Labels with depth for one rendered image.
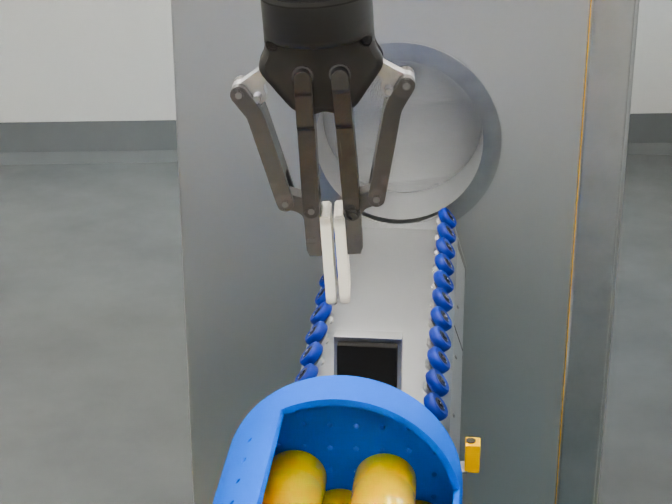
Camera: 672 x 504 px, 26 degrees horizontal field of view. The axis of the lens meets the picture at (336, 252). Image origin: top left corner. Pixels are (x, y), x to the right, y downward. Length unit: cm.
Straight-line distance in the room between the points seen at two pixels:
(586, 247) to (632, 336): 243
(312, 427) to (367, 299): 89
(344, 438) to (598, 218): 64
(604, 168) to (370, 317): 58
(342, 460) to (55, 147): 447
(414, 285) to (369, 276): 9
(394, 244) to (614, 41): 88
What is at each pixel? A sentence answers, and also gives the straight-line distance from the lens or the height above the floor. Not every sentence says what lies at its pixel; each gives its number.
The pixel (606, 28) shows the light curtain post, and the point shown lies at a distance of 210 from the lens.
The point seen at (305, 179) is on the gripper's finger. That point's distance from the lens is 102.
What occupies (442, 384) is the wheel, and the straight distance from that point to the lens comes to 225.
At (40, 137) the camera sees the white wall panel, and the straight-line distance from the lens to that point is 613.
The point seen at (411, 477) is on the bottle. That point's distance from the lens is 169.
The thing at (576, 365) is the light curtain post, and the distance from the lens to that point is 229.
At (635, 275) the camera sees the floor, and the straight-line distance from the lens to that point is 505.
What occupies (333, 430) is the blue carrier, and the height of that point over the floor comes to 116.
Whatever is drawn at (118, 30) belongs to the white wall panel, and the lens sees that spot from 598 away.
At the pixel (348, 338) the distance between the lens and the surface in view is 213.
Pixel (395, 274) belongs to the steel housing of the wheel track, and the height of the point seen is 93.
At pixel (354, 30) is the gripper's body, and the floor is 179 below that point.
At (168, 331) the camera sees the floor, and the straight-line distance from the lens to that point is 459.
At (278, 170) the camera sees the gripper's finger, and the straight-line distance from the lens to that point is 102.
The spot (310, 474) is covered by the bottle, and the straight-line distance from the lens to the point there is 168.
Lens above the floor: 204
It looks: 23 degrees down
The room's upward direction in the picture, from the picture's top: straight up
